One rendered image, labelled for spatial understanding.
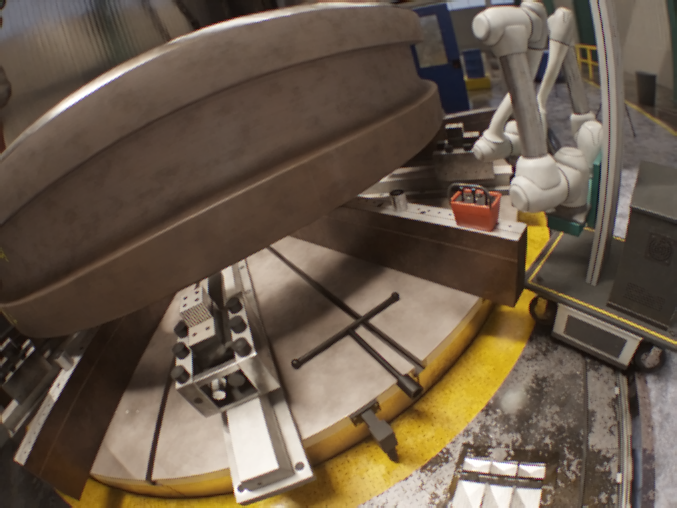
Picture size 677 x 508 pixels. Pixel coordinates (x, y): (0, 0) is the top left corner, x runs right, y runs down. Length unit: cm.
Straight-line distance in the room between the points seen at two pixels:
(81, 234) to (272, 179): 92
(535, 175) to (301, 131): 99
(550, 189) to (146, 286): 161
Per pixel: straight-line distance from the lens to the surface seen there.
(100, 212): 153
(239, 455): 125
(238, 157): 140
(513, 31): 119
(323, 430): 134
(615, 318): 163
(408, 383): 129
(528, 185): 120
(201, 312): 130
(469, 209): 137
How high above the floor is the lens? 144
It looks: 31 degrees down
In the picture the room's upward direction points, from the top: 19 degrees counter-clockwise
